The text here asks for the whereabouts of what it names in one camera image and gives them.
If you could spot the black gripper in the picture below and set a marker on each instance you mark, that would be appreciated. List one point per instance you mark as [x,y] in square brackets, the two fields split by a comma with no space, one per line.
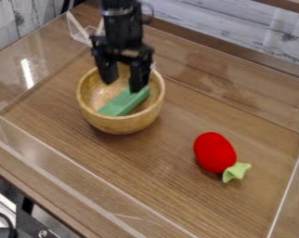
[120,44]

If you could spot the green rectangular block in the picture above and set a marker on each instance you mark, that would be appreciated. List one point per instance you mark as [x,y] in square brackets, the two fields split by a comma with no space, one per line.
[124,102]

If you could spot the light wooden bowl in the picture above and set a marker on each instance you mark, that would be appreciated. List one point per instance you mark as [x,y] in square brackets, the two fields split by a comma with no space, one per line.
[94,94]

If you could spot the clear acrylic corner bracket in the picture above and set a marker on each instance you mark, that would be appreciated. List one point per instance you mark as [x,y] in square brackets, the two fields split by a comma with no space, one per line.
[82,29]

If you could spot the black table leg bracket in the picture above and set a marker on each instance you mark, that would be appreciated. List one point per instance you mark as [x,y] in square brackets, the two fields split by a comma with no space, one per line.
[36,223]

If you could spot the clear acrylic tray wall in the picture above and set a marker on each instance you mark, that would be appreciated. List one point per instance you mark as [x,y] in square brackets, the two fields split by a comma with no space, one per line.
[82,199]

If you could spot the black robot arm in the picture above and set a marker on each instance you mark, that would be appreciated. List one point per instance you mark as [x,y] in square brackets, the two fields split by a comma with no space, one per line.
[120,5]

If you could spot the red plush strawberry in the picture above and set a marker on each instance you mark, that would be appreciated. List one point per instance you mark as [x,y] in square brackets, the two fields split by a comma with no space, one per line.
[216,156]

